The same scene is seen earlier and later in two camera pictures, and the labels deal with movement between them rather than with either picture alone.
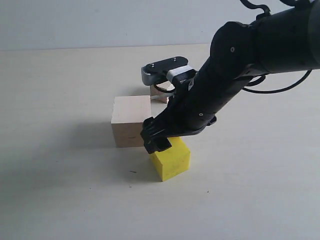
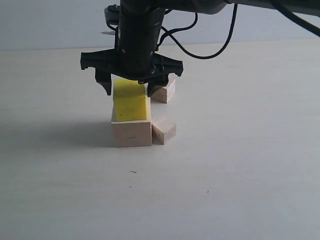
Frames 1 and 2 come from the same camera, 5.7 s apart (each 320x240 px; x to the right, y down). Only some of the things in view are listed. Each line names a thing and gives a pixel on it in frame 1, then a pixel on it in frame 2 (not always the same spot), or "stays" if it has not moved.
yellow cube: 172,161 -> 130,100
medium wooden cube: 158,95 stays
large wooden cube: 128,114 stays
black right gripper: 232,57 -> 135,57
